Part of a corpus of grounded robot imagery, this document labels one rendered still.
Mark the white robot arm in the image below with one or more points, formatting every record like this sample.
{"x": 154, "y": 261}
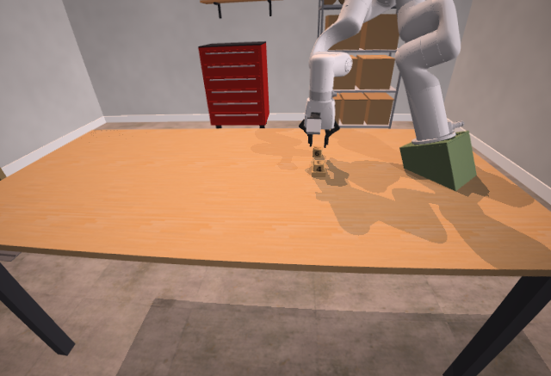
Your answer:
{"x": 427, "y": 45}

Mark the tan number cube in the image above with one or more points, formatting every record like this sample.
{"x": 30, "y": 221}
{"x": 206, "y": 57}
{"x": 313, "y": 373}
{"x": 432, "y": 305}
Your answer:
{"x": 317, "y": 151}
{"x": 318, "y": 166}

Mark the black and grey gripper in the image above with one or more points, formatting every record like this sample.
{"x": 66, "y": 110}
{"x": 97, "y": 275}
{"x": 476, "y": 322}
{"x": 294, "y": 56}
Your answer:
{"x": 327, "y": 114}

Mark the wooden tray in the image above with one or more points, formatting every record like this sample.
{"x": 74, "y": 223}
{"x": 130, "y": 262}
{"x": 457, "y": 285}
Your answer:
{"x": 317, "y": 174}

